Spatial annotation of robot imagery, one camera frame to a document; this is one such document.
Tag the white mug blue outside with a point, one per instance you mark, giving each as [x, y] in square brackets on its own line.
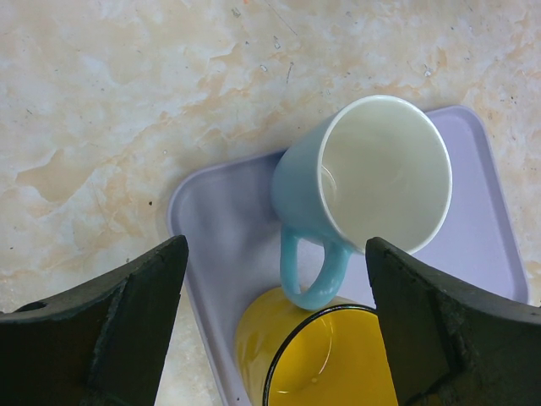
[378, 167]

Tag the lavender plastic tray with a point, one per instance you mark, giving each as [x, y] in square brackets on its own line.
[233, 234]

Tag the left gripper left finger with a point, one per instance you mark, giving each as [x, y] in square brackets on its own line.
[103, 342]

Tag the yellow mug black handle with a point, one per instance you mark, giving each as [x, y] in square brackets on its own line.
[333, 356]

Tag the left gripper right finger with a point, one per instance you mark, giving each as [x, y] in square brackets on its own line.
[448, 342]

